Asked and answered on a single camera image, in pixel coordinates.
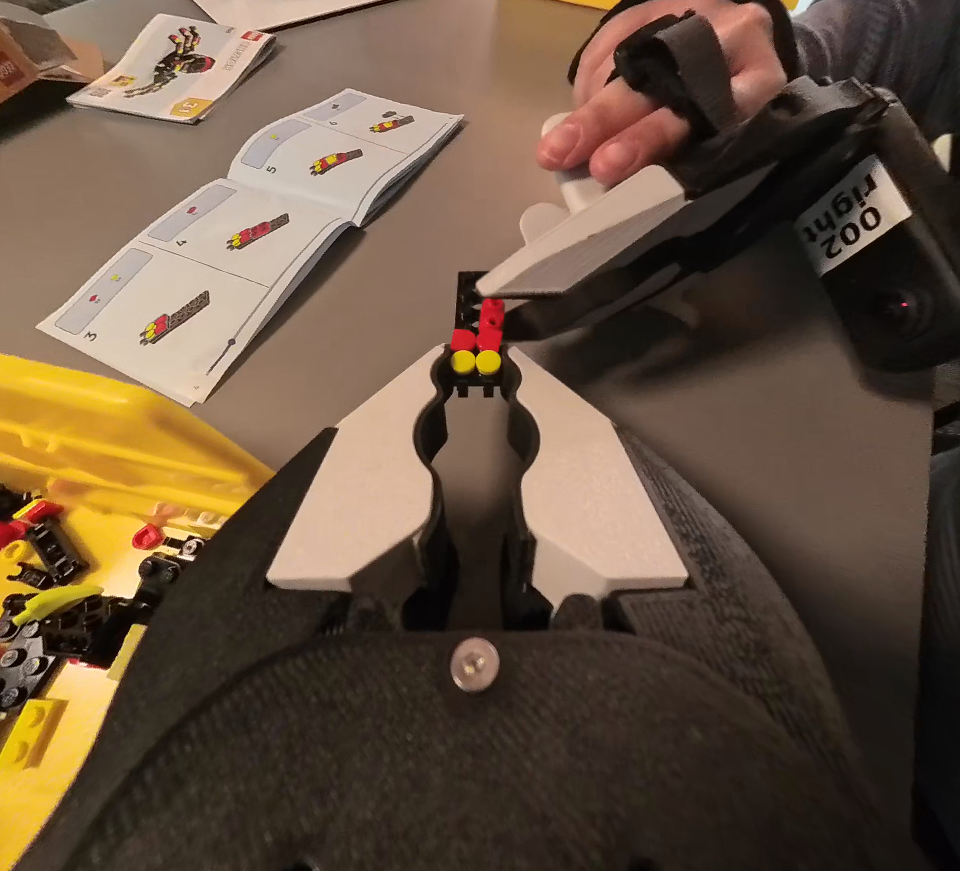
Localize person's right forearm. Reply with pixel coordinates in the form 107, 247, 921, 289
787, 0, 960, 141

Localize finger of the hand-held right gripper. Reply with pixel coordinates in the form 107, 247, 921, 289
476, 162, 779, 302
504, 262, 710, 345

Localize person's right hand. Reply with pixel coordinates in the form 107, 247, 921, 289
536, 0, 800, 186

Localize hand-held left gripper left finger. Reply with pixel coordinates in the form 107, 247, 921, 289
266, 344, 451, 610

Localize white paper leaflet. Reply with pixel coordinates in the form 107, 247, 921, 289
66, 13, 277, 127

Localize black lego plate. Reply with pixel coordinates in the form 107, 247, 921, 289
448, 269, 520, 400

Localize orange lego box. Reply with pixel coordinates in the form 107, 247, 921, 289
0, 1, 106, 109

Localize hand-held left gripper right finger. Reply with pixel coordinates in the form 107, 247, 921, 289
506, 346, 691, 617

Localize lego instruction booklet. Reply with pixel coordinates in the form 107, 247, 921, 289
36, 88, 466, 409

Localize pile of loose lego pieces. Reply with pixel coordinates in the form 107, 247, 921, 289
0, 484, 230, 771

